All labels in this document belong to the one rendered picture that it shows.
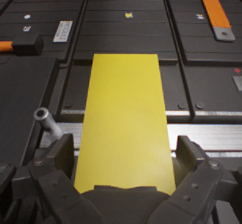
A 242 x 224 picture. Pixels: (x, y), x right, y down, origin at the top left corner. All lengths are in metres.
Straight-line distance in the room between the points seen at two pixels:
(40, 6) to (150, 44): 0.21
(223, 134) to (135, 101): 0.10
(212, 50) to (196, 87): 0.06
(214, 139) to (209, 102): 0.04
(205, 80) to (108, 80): 0.12
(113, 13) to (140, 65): 0.15
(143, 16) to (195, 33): 0.08
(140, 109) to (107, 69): 0.06
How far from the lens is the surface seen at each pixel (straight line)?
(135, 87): 0.17
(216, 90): 0.23
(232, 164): 0.19
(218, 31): 0.30
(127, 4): 0.34
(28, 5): 0.38
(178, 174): 0.17
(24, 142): 0.18
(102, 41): 0.25
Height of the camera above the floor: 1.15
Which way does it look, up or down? 56 degrees down
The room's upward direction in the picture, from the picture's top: 1 degrees counter-clockwise
